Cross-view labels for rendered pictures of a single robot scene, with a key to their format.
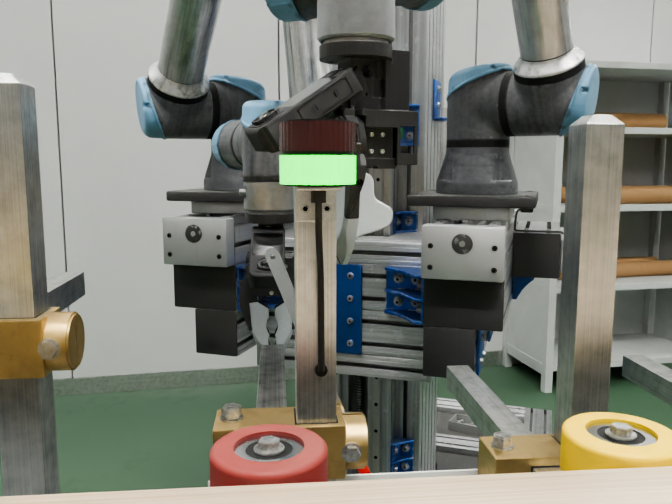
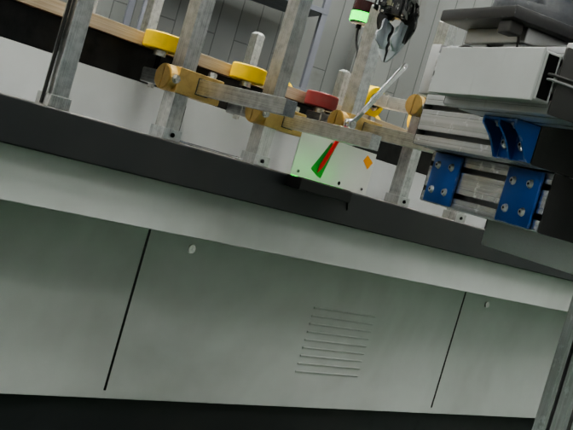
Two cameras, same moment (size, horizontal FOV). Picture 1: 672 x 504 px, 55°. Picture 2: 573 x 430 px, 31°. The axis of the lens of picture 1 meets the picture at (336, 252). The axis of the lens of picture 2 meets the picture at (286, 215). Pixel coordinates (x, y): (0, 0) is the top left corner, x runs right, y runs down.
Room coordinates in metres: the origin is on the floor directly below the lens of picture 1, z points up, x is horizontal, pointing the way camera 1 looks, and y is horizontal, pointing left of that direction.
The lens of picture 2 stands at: (2.33, -1.59, 0.72)
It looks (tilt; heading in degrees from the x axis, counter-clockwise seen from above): 3 degrees down; 140
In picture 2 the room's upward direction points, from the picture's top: 16 degrees clockwise
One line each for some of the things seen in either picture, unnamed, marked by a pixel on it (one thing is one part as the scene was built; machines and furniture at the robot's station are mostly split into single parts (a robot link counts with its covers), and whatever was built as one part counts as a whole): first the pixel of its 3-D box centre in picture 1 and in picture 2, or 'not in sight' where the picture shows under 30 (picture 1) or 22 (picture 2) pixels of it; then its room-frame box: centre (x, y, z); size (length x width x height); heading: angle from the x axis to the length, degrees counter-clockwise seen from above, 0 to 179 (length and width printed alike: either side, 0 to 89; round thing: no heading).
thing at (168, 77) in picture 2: not in sight; (188, 84); (0.61, -0.46, 0.82); 0.14 x 0.06 x 0.05; 95
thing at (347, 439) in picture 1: (290, 444); (353, 126); (0.56, 0.04, 0.85); 0.14 x 0.06 x 0.05; 95
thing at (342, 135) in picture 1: (317, 137); (366, 8); (0.52, 0.01, 1.12); 0.06 x 0.06 x 0.02
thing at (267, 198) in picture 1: (268, 198); not in sight; (0.92, 0.10, 1.05); 0.08 x 0.08 x 0.05
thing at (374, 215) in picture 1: (365, 218); (381, 38); (0.64, -0.03, 1.04); 0.06 x 0.03 x 0.09; 115
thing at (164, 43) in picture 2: not in sight; (158, 59); (0.47, -0.45, 0.85); 0.08 x 0.08 x 0.11
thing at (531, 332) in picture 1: (609, 225); not in sight; (3.30, -1.39, 0.78); 0.90 x 0.45 x 1.55; 102
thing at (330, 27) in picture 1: (354, 25); not in sight; (0.66, -0.02, 1.23); 0.08 x 0.08 x 0.05
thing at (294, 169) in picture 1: (317, 169); (362, 18); (0.52, 0.01, 1.09); 0.06 x 0.06 x 0.02
